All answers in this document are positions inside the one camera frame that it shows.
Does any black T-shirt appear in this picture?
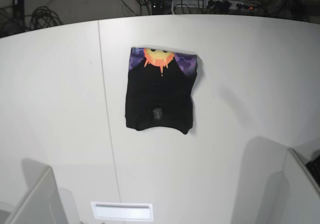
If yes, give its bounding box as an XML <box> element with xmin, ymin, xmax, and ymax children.
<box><xmin>125</xmin><ymin>48</ymin><xmax>198</xmax><ymax>134</ymax></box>

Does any white power strip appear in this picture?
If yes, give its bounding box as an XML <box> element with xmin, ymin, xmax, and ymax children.
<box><xmin>173</xmin><ymin>0</ymin><xmax>260</xmax><ymax>12</ymax></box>

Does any grey partition panel left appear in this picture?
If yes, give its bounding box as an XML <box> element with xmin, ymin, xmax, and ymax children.
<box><xmin>0</xmin><ymin>159</ymin><xmax>81</xmax><ymax>223</ymax></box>

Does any grey partition panel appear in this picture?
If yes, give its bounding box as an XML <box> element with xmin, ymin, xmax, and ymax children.
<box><xmin>0</xmin><ymin>159</ymin><xmax>81</xmax><ymax>223</ymax></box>
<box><xmin>264</xmin><ymin>149</ymin><xmax>320</xmax><ymax>223</ymax></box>

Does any black keyboard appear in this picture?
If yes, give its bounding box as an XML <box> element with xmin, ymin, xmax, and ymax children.
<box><xmin>306</xmin><ymin>156</ymin><xmax>320</xmax><ymax>185</ymax></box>

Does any grey partition panel right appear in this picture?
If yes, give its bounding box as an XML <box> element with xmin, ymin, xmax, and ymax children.
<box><xmin>264</xmin><ymin>149</ymin><xmax>320</xmax><ymax>223</ymax></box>

